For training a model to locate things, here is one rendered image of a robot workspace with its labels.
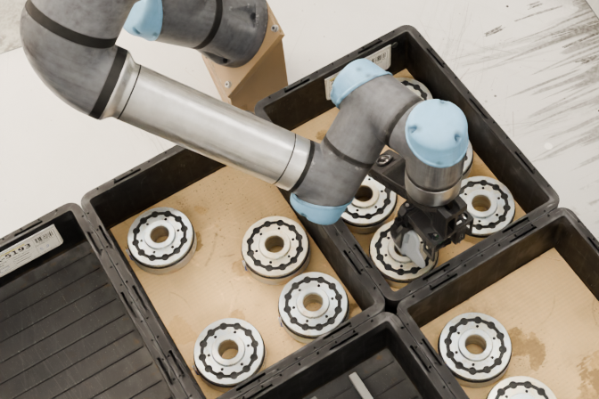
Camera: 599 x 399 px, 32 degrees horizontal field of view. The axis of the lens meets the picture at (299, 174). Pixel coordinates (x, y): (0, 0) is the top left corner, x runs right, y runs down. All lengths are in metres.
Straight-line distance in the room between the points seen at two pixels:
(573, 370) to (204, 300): 0.55
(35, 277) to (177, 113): 0.47
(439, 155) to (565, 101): 0.68
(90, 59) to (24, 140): 0.71
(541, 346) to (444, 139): 0.42
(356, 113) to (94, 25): 0.34
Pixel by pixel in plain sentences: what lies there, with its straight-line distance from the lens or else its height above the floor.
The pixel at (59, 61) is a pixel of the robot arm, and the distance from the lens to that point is 1.26.
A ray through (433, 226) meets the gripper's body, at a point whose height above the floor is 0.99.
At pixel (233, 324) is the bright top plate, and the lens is 1.53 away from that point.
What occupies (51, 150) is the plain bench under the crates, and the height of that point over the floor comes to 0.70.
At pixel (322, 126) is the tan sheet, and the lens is 1.71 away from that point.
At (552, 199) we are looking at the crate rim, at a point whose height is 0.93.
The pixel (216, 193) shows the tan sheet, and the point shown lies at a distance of 1.66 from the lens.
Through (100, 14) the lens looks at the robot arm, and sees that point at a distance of 1.24.
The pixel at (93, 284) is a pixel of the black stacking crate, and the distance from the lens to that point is 1.63.
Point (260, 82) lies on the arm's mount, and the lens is 1.82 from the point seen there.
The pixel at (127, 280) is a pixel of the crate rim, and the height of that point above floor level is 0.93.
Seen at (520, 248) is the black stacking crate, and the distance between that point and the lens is 1.53.
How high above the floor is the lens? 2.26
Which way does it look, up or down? 59 degrees down
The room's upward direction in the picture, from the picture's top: 8 degrees counter-clockwise
